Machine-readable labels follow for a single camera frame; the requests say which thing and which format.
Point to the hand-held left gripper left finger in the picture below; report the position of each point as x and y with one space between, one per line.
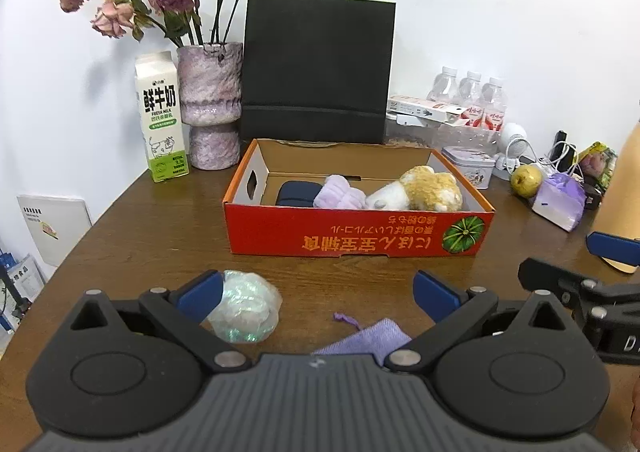
202 294

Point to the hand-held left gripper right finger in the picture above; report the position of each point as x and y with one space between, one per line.
435 294

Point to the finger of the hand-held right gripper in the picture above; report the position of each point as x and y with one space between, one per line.
545 276
615 248

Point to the iridescent plastic bag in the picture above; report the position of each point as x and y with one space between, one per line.
247 307

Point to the purple knit pouch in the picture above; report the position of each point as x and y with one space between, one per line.
367 339

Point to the hamster plush toy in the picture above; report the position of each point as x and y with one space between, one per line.
425 189

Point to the red cardboard box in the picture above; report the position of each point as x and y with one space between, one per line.
350 232

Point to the navy zip case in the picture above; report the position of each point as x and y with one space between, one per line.
295 194

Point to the lavender fluffy headband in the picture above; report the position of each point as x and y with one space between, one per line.
337 194

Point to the dark small packet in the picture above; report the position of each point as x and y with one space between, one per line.
592 197

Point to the yellow thermos jug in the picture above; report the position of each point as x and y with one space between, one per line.
625 192

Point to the purple tissue pack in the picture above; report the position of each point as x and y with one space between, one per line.
560 202

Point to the colourful snack packet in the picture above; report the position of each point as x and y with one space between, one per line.
600 164

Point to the black charger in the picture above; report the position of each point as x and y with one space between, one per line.
561 144

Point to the printed tin box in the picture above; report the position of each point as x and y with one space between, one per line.
470 166

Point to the white mini fan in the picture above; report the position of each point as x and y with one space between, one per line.
512 136

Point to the clear plastic container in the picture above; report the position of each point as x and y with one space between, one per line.
415 134

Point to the white flat panel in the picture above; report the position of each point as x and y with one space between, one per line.
55 227

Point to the white green milk carton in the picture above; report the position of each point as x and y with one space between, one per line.
162 121

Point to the clear water bottle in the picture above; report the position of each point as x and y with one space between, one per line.
471 91
442 86
495 101

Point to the white flat carton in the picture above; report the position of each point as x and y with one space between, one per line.
420 107

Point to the purple white ceramic vase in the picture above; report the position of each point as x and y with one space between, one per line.
210 91

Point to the black paper bag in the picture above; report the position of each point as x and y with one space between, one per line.
315 66

